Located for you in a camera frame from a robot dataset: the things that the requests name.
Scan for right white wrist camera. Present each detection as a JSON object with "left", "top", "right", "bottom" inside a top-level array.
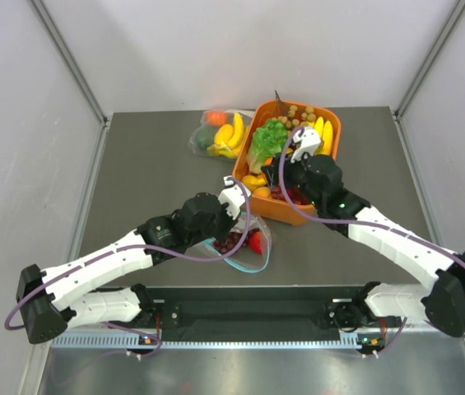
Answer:
[{"left": 291, "top": 126, "right": 322, "bottom": 163}]

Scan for fake brown longan bunch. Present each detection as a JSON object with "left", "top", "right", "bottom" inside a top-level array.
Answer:
[{"left": 268, "top": 91, "right": 318, "bottom": 131}]

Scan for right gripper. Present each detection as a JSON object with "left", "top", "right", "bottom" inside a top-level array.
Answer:
[{"left": 264, "top": 146, "right": 325, "bottom": 208}]

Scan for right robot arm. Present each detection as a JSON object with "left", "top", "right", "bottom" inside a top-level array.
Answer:
[{"left": 262, "top": 154, "right": 465, "bottom": 337}]

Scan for fake orange tangerine in bag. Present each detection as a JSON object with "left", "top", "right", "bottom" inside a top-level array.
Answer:
[{"left": 205, "top": 110, "right": 228, "bottom": 127}]

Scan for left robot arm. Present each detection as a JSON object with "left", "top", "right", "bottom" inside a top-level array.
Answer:
[{"left": 16, "top": 187, "right": 249, "bottom": 344}]

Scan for fake banana bunch in bin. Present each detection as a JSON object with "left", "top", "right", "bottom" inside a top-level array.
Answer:
[{"left": 314, "top": 117, "right": 334, "bottom": 156}]

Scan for clear zip top bag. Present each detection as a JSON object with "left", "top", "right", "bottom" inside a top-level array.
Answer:
[{"left": 189, "top": 211, "right": 272, "bottom": 274}]

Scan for orange plastic bin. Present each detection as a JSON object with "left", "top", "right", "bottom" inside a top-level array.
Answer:
[{"left": 232, "top": 100, "right": 342, "bottom": 225}]

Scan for fake yellow pepper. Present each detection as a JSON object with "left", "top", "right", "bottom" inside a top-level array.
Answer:
[{"left": 241, "top": 174, "right": 267, "bottom": 192}]

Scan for fake red apple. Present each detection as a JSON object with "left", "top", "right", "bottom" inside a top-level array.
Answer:
[{"left": 248, "top": 230, "right": 264, "bottom": 255}]

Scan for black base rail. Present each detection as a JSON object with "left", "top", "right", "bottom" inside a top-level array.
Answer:
[{"left": 132, "top": 286, "right": 375, "bottom": 343}]

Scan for fake green lettuce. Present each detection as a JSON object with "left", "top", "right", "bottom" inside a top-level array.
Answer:
[{"left": 247, "top": 119, "right": 288, "bottom": 174}]

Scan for fake green avocado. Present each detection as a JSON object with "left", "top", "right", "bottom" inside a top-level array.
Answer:
[{"left": 194, "top": 126, "right": 216, "bottom": 151}]

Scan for fake banana bunch in bag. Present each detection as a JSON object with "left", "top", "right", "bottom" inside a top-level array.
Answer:
[{"left": 207, "top": 112, "right": 247, "bottom": 160}]

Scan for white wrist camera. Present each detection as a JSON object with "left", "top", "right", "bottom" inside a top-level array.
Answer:
[
  {"left": 291, "top": 126, "right": 322, "bottom": 163},
  {"left": 218, "top": 176, "right": 252, "bottom": 220}
]

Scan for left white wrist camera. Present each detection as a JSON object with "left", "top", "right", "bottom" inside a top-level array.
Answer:
[{"left": 218, "top": 176, "right": 252, "bottom": 220}]

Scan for clear zip bag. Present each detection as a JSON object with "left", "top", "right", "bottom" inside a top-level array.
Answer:
[
  {"left": 188, "top": 109, "right": 254, "bottom": 160},
  {"left": 189, "top": 211, "right": 272, "bottom": 274}
]

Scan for fake strawberries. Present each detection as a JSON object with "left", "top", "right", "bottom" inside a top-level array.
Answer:
[{"left": 271, "top": 187, "right": 310, "bottom": 206}]

